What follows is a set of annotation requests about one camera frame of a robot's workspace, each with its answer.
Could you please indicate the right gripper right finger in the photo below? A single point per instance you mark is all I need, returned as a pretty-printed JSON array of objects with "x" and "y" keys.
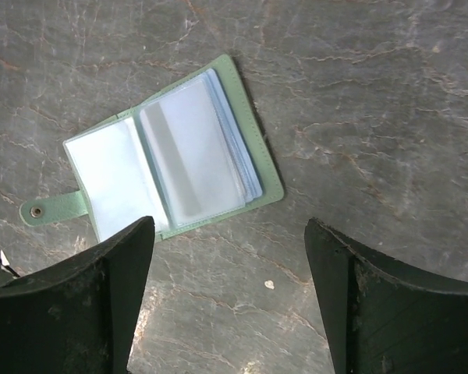
[{"x": 382, "y": 315}]

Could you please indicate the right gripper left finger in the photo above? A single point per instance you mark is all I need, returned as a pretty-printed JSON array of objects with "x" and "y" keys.
[{"x": 79, "y": 315}]

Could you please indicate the white magnetic stripe card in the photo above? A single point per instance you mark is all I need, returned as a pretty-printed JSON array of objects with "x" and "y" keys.
[{"x": 189, "y": 150}]

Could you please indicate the green card holder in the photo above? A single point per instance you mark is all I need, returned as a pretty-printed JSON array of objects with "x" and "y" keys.
[{"x": 118, "y": 182}]

